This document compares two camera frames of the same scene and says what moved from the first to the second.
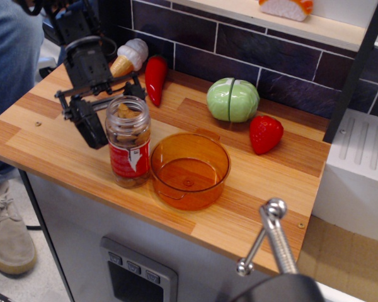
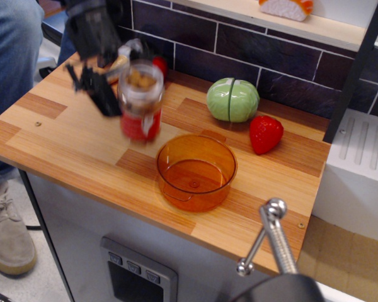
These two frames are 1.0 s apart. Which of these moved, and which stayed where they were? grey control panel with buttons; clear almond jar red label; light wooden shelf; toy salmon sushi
Moved: clear almond jar red label
Stayed: grey control panel with buttons; toy salmon sushi; light wooden shelf
